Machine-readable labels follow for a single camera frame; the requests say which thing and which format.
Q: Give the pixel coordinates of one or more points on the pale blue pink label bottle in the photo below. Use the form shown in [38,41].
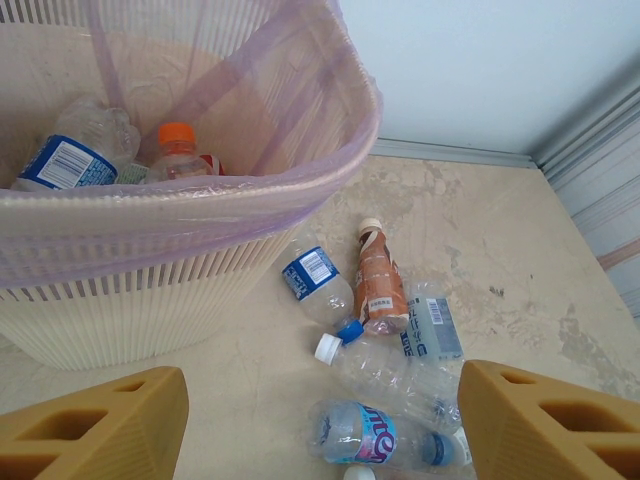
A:
[370,435]

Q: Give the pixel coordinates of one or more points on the blue label white cap bottle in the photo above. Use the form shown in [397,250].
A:
[65,165]

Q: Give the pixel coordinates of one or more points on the orange cap clear bottle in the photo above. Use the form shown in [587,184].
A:
[175,137]

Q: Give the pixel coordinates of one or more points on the beige slatted waste bin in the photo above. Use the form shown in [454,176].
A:
[125,310]

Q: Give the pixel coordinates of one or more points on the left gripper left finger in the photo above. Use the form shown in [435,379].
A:
[90,435]

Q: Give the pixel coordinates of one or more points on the aluminium frame bar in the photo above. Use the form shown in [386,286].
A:
[450,152]

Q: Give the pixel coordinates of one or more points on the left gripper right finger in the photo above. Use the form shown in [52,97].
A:
[550,430]

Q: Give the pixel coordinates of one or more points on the orange brown tea bottle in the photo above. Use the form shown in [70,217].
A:
[380,280]

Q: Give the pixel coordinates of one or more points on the clear white cap bottle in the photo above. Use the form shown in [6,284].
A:
[380,375]

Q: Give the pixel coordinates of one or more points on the red orange label bottle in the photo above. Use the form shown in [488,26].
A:
[212,164]

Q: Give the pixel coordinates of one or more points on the grey label clear bottle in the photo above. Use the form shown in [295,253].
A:
[432,325]

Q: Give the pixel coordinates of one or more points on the small blue label bottle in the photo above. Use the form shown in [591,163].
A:
[310,272]

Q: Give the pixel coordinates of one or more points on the pink plastic bin liner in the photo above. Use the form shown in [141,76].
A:
[150,220]

